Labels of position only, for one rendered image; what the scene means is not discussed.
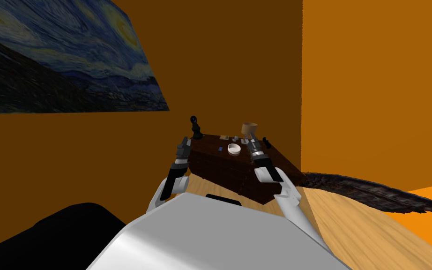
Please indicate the small black object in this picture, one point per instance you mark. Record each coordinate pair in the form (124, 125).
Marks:
(266, 143)

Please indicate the black chess piece statue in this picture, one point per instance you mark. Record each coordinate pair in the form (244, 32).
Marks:
(196, 131)

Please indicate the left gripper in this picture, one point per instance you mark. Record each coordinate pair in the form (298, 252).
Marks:
(183, 152)

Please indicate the small beige flat object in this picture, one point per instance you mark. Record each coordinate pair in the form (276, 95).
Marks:
(224, 137)

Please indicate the dark shaggy rug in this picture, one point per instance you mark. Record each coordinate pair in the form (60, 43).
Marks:
(369, 191)

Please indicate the dark brown wooden table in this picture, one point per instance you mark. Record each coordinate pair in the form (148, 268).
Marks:
(216, 165)

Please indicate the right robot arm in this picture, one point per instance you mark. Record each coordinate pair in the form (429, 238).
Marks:
(270, 170)

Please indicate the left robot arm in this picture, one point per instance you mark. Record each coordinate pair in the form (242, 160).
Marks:
(173, 180)

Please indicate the blue swirling night sky painting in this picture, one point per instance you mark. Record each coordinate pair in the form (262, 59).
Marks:
(51, 52)

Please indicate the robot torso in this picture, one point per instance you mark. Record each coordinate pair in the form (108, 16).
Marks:
(216, 236)

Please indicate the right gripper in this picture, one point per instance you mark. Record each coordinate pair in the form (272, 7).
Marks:
(254, 146)

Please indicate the white bowl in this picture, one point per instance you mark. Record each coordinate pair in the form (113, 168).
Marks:
(234, 149)

